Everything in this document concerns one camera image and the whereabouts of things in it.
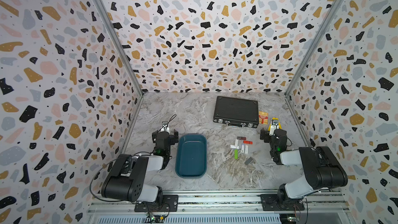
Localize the teal plastic storage box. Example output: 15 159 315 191
175 134 207 179

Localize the grey usb flash drive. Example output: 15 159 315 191
245 157 253 165

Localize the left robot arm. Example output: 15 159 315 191
101 128 178 204

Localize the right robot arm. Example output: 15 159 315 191
260 129 348 203

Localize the red yellow small card box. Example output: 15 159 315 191
259 111 268 125

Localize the yellow triangular plastic piece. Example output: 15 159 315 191
271 118 281 129

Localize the black briefcase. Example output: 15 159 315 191
213 96 259 128

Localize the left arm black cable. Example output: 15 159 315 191
89 113 177 202

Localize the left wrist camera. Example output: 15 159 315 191
160 124 170 133

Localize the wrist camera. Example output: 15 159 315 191
160 124 170 133
268 123 279 136

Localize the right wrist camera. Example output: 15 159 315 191
268 123 279 136

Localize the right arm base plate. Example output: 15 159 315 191
260 194 305 211

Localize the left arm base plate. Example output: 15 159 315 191
134 195 179 213

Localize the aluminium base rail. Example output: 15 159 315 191
86 189 352 224

